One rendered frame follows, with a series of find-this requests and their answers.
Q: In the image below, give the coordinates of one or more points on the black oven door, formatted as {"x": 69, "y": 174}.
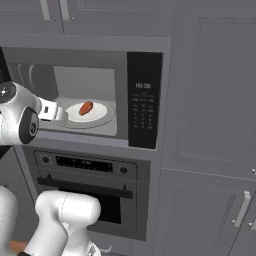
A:
{"x": 128, "y": 213}

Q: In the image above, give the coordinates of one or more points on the black oven knob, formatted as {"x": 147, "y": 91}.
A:
{"x": 45, "y": 159}
{"x": 123, "y": 170}

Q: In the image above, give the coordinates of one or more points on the grey microwave turntable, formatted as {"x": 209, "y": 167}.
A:
{"x": 111, "y": 116}

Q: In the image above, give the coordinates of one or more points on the tall grey cupboard door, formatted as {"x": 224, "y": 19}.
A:
{"x": 213, "y": 86}

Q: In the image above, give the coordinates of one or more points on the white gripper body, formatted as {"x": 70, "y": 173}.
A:
{"x": 61, "y": 114}

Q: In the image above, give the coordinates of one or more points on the grey upper cupboard door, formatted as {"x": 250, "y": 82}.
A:
{"x": 126, "y": 16}
{"x": 20, "y": 16}

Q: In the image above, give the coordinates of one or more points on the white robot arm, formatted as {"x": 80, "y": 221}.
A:
{"x": 18, "y": 116}

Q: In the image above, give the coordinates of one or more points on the grey lower cupboard door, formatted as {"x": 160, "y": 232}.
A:
{"x": 196, "y": 216}

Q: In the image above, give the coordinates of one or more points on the grey built-in microwave oven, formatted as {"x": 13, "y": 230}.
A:
{"x": 144, "y": 100}

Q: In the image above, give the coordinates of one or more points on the white round plate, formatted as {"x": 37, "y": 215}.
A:
{"x": 98, "y": 111}

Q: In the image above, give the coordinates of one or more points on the brown wooden object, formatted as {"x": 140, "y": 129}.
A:
{"x": 16, "y": 246}

